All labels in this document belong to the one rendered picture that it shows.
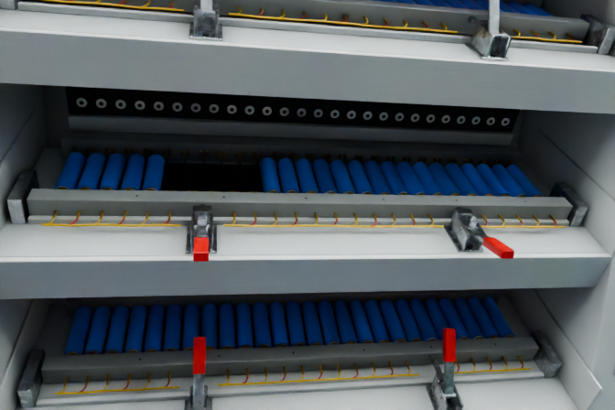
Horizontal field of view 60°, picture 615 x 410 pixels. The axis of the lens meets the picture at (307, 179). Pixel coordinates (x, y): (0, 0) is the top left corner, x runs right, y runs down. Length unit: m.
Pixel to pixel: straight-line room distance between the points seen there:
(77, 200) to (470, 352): 0.47
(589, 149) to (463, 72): 0.21
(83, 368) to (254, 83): 0.34
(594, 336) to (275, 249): 0.37
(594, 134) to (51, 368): 0.63
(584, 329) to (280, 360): 0.34
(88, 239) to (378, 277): 0.28
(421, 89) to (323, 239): 0.17
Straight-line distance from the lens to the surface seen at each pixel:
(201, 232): 0.48
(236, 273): 0.50
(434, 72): 0.51
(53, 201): 0.54
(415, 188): 0.60
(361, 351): 0.64
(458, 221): 0.56
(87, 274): 0.51
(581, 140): 0.69
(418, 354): 0.66
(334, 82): 0.48
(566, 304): 0.71
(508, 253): 0.50
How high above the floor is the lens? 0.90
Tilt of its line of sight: 11 degrees down
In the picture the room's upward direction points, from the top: 3 degrees clockwise
